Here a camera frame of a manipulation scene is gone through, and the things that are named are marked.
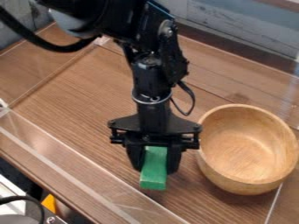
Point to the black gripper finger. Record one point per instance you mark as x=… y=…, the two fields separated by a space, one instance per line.
x=136 y=155
x=173 y=158

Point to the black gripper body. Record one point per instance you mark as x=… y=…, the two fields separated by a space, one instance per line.
x=155 y=126

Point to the green rectangular block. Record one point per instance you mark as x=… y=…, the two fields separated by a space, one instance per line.
x=153 y=172

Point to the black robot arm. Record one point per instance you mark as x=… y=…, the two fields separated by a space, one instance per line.
x=141 y=26

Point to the brown wooden bowl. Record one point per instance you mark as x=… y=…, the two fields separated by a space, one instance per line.
x=248 y=149

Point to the yellow label plate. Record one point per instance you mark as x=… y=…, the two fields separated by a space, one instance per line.
x=48 y=203

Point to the clear acrylic enclosure wall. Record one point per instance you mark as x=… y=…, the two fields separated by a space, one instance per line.
x=61 y=97

